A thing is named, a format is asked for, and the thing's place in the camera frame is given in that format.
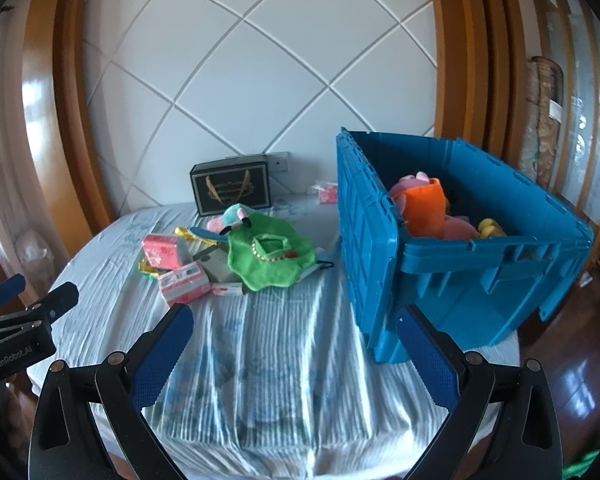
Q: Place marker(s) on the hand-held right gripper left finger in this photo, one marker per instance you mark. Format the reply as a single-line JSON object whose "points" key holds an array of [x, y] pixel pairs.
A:
{"points": [[165, 355]]}

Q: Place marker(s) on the frosted glass wooden door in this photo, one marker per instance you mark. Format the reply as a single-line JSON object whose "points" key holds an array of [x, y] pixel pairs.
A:
{"points": [[585, 110]]}

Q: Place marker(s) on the gold yellow wrapper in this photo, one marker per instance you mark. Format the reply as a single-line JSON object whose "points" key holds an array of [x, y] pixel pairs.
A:
{"points": [[182, 232]]}

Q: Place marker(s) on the yellow green packet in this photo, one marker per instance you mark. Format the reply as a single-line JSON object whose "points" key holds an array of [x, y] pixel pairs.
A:
{"points": [[147, 267]]}

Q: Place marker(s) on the pink tissue pack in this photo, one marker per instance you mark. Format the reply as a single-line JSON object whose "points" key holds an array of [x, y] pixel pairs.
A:
{"points": [[162, 252], [185, 282]]}

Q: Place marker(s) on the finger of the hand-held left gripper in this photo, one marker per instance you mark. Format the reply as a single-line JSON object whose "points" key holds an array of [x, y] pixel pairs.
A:
{"points": [[7, 287], [55, 305]]}

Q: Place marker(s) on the white and red small box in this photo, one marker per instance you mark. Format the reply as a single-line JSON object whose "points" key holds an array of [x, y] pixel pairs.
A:
{"points": [[227, 289]]}

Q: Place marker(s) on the olive small box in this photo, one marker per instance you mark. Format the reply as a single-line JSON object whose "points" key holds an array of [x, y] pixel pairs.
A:
{"points": [[216, 266]]}

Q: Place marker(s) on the black gift box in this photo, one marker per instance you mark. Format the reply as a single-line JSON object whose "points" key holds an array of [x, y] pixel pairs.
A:
{"points": [[230, 185]]}

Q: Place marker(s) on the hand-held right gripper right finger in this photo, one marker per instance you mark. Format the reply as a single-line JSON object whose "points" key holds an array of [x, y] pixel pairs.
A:
{"points": [[430, 365]]}

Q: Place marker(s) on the rolled patterned mat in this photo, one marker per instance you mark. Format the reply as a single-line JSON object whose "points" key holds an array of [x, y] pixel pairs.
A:
{"points": [[544, 125]]}

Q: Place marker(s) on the wooden frame post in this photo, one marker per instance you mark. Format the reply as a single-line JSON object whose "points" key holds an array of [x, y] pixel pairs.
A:
{"points": [[470, 60], [65, 110]]}

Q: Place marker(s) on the yellow plush toy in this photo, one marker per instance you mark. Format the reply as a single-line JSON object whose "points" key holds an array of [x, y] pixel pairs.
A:
{"points": [[490, 228]]}

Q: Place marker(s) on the green plush cloth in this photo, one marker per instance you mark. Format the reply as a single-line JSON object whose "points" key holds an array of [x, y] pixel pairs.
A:
{"points": [[260, 270]]}

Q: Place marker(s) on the small red white packet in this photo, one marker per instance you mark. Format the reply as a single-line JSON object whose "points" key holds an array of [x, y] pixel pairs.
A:
{"points": [[327, 194]]}

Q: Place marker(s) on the blue plastic storage container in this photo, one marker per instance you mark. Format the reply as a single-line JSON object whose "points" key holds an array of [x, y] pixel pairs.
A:
{"points": [[370, 260]]}

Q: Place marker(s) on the green clothing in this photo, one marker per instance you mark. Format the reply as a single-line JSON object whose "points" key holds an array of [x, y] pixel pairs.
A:
{"points": [[597, 460]]}

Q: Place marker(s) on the teal and pink plush toy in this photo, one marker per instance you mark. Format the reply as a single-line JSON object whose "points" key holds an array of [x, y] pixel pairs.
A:
{"points": [[232, 215]]}

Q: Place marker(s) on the orange plush toy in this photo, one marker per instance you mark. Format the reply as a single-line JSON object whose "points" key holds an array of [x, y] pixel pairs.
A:
{"points": [[425, 210]]}

